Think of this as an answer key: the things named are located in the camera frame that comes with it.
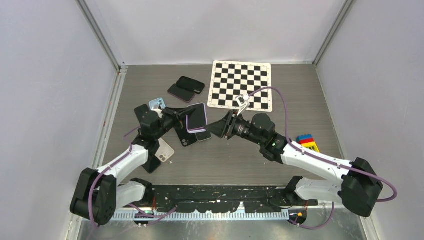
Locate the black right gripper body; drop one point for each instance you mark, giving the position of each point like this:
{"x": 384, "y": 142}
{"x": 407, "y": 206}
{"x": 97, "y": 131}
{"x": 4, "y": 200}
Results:
{"x": 236, "y": 126}

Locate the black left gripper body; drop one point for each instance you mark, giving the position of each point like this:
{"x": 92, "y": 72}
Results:
{"x": 168, "y": 122}

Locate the black phone case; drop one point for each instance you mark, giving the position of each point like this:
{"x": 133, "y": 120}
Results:
{"x": 186, "y": 139}

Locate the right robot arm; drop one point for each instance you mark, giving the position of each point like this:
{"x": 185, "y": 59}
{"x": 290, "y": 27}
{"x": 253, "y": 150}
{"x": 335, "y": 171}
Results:
{"x": 351, "y": 183}

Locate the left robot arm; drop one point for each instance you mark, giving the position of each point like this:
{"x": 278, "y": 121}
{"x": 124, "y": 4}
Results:
{"x": 119, "y": 165}

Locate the black white chessboard mat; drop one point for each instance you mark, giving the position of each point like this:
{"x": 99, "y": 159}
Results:
{"x": 230, "y": 79}

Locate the red blue toy block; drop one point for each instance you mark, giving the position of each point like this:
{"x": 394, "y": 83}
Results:
{"x": 305, "y": 139}

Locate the yellow window toy block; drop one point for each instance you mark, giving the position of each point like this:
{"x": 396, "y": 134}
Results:
{"x": 311, "y": 145}

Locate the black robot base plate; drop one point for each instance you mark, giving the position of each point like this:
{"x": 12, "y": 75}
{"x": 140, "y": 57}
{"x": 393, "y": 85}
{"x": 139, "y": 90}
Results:
{"x": 220, "y": 199}

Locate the aluminium front rail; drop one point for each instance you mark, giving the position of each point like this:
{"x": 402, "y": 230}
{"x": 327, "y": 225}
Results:
{"x": 103, "y": 202}

